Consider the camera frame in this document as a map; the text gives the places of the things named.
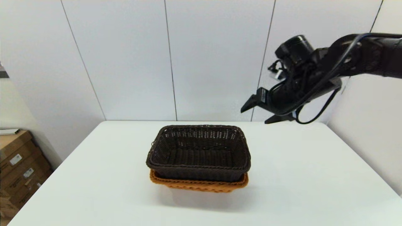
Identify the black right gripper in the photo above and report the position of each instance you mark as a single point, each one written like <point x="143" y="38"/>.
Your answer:
<point x="295" y="94"/>

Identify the dark brown wicker basket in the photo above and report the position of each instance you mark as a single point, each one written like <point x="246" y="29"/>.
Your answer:
<point x="199" y="157"/>

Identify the orange wicker basket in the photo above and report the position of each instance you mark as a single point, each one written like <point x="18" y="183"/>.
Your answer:
<point x="201" y="185"/>

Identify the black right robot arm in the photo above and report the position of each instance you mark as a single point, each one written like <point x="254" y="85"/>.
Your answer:
<point x="377" y="56"/>

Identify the brown cardboard box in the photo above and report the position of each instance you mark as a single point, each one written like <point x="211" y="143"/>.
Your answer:
<point x="34" y="188"/>
<point x="31" y="163"/>
<point x="12" y="142"/>

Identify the white flat object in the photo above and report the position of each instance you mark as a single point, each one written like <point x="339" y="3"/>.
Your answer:
<point x="9" y="132"/>

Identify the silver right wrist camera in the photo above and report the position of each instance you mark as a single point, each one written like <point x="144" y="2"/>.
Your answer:
<point x="277" y="73"/>

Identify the grey wall fixture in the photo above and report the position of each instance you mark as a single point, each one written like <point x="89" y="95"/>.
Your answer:
<point x="3" y="71"/>

